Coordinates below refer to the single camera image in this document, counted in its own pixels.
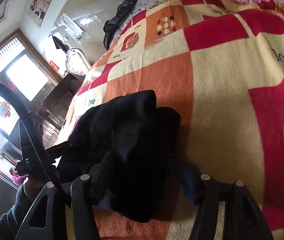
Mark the dark wooden desk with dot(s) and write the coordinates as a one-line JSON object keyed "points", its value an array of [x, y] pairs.
{"points": [[55, 106]]}

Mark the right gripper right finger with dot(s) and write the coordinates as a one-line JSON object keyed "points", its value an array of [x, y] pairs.
{"points": [[192, 183]]}

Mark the orange red patterned blanket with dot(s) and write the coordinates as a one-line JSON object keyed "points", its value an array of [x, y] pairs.
{"points": [[220, 65]]}

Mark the white upholstered chair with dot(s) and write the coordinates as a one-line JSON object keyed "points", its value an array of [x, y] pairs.
{"points": [[76, 62]]}

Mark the person's left hand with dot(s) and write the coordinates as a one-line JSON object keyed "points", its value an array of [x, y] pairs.
{"points": [[33, 185]]}

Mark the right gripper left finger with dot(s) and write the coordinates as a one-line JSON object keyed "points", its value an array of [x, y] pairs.
{"points": [[100, 177]]}

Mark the black knit pants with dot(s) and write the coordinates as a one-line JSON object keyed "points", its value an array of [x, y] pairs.
{"points": [[142, 139]]}

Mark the black shiny garment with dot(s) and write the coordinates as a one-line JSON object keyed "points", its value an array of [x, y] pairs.
{"points": [[111, 26]]}

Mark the framed wall picture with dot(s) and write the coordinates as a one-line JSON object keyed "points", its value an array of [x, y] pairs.
{"points": [[38, 10]]}

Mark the person's left forearm grey sleeve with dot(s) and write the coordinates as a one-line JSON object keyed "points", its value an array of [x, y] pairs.
{"points": [[11, 221]]}

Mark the wooden lattice window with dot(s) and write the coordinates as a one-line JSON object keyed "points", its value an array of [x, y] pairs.
{"points": [[23, 83]]}

